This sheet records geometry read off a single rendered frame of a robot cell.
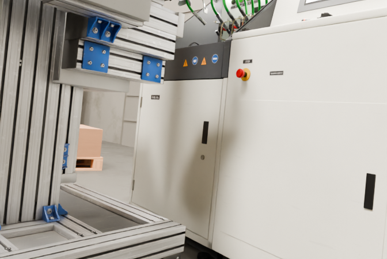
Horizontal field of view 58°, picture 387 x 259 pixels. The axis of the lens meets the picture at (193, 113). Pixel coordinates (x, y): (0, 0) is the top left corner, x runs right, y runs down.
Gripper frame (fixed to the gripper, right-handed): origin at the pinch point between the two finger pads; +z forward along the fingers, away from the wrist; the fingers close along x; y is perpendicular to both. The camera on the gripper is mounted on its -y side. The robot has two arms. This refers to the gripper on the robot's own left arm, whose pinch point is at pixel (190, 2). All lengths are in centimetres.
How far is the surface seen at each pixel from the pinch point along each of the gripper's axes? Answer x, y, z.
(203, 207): 17, 65, 87
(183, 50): 12.8, 25.0, 23.6
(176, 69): 7.4, 32.6, 28.1
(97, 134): -174, 88, -15
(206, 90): 24, 32, 48
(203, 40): -32.9, -4.0, 12.2
